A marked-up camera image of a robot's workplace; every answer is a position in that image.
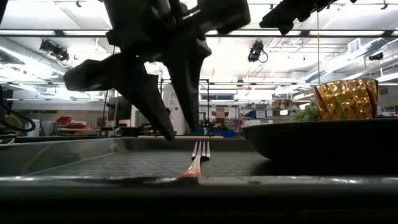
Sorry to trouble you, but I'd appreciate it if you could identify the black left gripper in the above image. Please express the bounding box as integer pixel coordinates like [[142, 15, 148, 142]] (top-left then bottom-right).
[[63, 0, 251, 142]]

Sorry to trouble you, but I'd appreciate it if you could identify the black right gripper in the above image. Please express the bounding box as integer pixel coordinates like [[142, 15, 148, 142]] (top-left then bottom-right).
[[259, 0, 359, 36]]

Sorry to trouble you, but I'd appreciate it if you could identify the fork with orange handle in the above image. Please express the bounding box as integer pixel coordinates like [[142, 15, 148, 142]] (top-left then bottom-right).
[[178, 139, 211, 179]]

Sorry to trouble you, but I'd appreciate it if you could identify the amber faceted plastic cup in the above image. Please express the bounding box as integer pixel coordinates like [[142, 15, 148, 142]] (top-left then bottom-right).
[[313, 78, 380, 121]]

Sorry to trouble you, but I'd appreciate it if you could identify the round black plate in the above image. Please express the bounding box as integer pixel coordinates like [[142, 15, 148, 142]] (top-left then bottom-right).
[[242, 117, 398, 164]]

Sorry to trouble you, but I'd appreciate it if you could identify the black rectangular serving tray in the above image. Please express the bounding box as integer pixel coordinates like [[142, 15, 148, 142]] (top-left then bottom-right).
[[0, 136, 398, 224]]

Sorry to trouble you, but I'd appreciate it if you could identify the black monitor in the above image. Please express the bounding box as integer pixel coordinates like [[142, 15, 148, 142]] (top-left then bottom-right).
[[106, 96, 132, 123]]

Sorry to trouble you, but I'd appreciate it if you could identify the blue storage bin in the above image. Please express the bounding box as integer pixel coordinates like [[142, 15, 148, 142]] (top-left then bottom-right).
[[213, 128, 236, 138]]

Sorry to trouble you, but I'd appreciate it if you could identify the red storage bin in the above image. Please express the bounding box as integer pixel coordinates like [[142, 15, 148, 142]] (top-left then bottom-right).
[[55, 116, 90, 130]]

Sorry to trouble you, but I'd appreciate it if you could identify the small green artificial plant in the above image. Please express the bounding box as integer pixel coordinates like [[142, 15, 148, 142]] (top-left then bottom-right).
[[290, 104, 320, 123]]

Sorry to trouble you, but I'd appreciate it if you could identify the thin hanging cable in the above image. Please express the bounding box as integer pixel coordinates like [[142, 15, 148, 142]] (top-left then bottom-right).
[[316, 11, 320, 85]]

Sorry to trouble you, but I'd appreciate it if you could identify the black overhead rail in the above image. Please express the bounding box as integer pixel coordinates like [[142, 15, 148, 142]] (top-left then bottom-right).
[[0, 29, 398, 39]]

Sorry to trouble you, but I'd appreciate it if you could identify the thick black looped cable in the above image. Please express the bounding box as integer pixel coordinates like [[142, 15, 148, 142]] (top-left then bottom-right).
[[0, 85, 37, 134]]

